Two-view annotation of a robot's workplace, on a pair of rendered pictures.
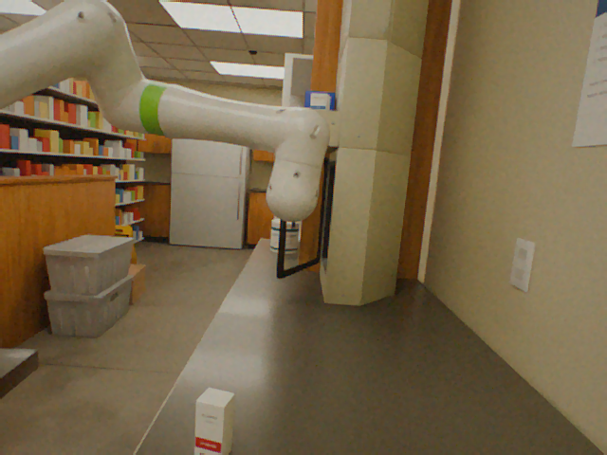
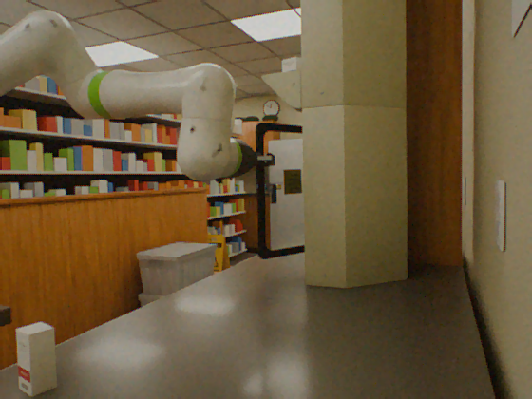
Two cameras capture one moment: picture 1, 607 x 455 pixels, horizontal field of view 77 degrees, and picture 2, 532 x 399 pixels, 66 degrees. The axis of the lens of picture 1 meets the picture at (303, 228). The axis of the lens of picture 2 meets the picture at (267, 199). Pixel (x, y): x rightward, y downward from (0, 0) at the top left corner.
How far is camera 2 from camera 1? 0.45 m
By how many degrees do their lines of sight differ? 24
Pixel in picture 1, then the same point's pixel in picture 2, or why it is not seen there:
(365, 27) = not seen: outside the picture
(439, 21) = not seen: outside the picture
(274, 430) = (111, 379)
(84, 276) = (168, 278)
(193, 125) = (123, 102)
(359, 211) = (332, 177)
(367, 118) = (330, 72)
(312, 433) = (143, 386)
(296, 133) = (188, 87)
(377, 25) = not seen: outside the picture
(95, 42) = (39, 45)
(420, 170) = (447, 128)
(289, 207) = (189, 163)
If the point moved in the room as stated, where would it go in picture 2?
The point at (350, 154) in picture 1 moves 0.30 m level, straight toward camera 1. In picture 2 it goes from (315, 114) to (256, 96)
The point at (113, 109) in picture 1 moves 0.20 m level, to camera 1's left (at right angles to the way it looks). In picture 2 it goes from (74, 101) to (20, 107)
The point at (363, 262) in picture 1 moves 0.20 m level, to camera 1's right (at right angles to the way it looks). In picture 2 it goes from (344, 235) to (427, 237)
